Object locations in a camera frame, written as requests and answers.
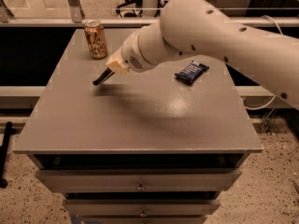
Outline black office chair base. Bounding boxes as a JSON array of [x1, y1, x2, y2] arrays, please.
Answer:
[[115, 0, 170, 18]]

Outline black pole on floor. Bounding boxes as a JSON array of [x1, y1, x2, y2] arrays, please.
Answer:
[[0, 121, 13, 189]]

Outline orange soda can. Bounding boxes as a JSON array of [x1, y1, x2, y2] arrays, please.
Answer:
[[84, 20, 108, 59]]

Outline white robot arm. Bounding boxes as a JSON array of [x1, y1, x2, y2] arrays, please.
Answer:
[[107, 0, 299, 109]]

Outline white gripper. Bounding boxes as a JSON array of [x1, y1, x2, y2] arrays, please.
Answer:
[[106, 28, 154, 75]]

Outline black chocolate bar wrapper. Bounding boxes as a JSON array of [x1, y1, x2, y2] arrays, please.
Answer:
[[93, 68, 114, 86]]

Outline top grey drawer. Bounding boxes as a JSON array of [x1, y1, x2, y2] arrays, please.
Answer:
[[36, 169, 241, 193]]

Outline metal railing frame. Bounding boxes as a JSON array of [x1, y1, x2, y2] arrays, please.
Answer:
[[1, 0, 299, 27]]

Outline blue snack bar wrapper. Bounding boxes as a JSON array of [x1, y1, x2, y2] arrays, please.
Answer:
[[175, 61, 209, 85]]

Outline grey drawer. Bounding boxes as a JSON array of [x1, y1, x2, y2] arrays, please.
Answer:
[[36, 169, 241, 193], [64, 199, 220, 217]]

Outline white cable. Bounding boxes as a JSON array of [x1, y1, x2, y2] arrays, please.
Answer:
[[244, 15, 284, 112]]

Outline grey drawer cabinet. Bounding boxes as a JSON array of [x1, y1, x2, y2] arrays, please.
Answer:
[[14, 30, 262, 224]]

